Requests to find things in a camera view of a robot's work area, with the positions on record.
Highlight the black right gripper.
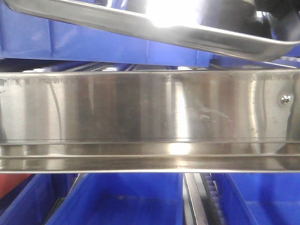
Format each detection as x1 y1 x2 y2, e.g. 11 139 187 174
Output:
255 0 300 42

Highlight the silver steel tray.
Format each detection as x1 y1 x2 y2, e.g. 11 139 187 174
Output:
5 0 300 61

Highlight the blue ribbed bin upper right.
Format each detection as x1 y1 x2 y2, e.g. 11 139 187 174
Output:
210 47 300 69

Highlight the silver panel screw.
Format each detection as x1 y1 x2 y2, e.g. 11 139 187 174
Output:
280 95 293 105

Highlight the stainless steel shelf front panel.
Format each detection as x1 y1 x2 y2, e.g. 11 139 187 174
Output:
0 69 300 173

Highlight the blue bin lower right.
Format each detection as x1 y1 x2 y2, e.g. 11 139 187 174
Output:
212 173 300 225

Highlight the blue bin lower centre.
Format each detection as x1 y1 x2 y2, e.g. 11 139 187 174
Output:
47 173 183 225

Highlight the large blue bin upper centre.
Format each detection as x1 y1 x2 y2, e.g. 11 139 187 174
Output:
0 1 213 67

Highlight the blue bin lower left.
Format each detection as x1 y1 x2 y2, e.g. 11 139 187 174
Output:
0 173 78 225

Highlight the red object lower left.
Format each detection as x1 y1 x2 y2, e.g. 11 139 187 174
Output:
0 173 30 198

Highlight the roller conveyor rail lower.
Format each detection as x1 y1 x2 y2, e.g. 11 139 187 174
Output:
183 173 226 225

